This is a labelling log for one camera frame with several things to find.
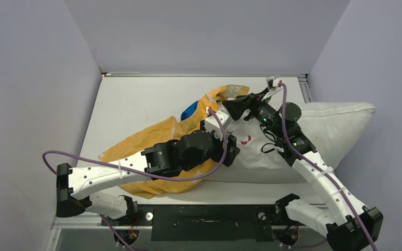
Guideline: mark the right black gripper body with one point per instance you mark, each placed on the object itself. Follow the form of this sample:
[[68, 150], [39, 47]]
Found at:
[[260, 105]]

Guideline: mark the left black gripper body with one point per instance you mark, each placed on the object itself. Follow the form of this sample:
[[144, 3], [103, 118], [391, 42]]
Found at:
[[215, 151]]

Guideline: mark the white pillow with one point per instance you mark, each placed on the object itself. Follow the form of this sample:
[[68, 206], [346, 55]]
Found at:
[[333, 128]]

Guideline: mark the yellow and blue pillowcase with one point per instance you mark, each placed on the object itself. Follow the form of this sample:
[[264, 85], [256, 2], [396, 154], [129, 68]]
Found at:
[[168, 132]]

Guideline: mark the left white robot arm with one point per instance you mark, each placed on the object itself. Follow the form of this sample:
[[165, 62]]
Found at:
[[80, 189]]

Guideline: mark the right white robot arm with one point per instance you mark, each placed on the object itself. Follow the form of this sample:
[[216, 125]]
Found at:
[[347, 223]]

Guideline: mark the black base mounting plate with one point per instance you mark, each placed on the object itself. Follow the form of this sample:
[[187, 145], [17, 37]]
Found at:
[[261, 230]]

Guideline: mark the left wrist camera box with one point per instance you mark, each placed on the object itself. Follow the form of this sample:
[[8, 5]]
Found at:
[[217, 124]]

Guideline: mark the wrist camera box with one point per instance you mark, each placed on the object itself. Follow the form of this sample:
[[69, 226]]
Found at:
[[217, 124], [273, 87]]

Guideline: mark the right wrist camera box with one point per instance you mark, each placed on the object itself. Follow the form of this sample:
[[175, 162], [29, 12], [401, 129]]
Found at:
[[273, 87]]

